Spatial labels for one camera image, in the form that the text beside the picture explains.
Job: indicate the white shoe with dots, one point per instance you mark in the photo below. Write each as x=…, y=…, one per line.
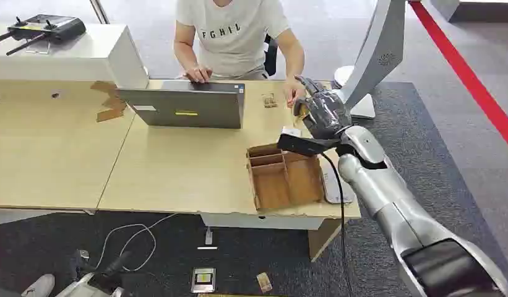
x=39, y=286

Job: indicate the silver stand with white base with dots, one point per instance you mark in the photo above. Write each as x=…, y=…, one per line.
x=376, y=53

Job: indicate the wooden card box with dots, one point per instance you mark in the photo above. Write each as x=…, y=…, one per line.
x=286, y=180

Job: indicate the grey platform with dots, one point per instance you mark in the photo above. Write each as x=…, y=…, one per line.
x=479, y=10

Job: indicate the large printed card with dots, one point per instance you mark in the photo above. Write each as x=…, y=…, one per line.
x=203, y=280

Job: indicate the yellow card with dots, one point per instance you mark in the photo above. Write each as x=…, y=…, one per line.
x=301, y=111

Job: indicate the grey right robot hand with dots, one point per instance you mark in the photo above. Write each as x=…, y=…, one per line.
x=325, y=112

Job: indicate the person's right hand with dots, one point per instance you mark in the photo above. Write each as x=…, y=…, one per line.
x=198, y=74

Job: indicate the small brown card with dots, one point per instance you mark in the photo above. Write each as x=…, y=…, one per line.
x=264, y=282

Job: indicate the pale desk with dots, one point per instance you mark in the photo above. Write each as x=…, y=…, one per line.
x=53, y=155
x=188, y=172

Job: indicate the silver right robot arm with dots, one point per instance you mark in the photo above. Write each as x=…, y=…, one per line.
x=385, y=192

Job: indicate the brown tape patch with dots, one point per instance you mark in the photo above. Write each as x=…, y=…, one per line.
x=112, y=102

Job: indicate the black remote controller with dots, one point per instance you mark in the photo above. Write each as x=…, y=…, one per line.
x=53, y=28

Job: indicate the grey laptop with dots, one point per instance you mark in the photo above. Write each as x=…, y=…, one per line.
x=188, y=106

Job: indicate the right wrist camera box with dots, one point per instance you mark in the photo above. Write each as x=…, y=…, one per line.
x=303, y=145

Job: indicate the person's left hand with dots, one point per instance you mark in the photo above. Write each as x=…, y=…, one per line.
x=293, y=91

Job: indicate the person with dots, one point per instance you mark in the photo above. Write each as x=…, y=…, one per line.
x=233, y=37

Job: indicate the white cabinet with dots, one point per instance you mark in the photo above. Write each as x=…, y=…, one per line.
x=94, y=57

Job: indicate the grey smartphone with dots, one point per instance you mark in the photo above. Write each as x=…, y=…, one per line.
x=336, y=192

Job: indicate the red floor tape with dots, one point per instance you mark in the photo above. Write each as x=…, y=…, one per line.
x=467, y=76

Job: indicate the black chair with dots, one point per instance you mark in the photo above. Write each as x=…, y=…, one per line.
x=271, y=53

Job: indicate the white adapter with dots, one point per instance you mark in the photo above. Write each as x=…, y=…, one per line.
x=207, y=240

